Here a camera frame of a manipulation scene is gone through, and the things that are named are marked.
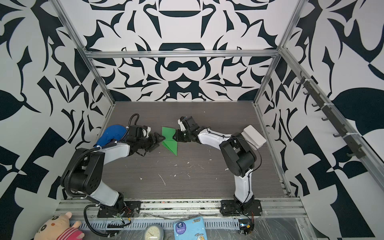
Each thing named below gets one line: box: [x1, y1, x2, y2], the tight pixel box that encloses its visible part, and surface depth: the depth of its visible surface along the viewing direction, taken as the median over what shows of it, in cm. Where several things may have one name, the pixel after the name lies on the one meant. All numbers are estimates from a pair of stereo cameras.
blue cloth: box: [94, 125, 128, 148], surface depth 98 cm
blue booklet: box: [173, 216, 208, 240], surface depth 66 cm
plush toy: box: [34, 211, 85, 240], surface depth 65 cm
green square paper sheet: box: [161, 126, 178, 156], surface depth 96 cm
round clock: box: [144, 224, 165, 240], surface depth 66 cm
